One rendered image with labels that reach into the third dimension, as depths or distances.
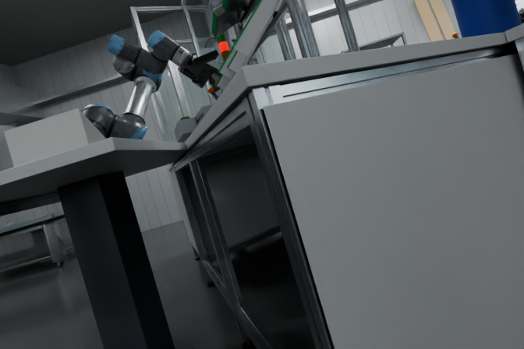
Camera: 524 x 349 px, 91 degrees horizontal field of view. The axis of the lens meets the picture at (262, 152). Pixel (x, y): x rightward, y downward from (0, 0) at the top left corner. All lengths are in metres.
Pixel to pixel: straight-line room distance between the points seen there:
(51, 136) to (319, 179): 0.98
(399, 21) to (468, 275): 4.99
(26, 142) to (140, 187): 4.01
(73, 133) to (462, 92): 1.14
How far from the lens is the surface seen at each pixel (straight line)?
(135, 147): 0.68
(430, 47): 0.66
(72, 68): 5.99
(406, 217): 0.52
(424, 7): 5.30
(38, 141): 1.19
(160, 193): 5.01
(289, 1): 0.78
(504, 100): 0.86
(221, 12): 0.93
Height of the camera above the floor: 0.74
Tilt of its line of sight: level
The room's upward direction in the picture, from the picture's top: 16 degrees counter-clockwise
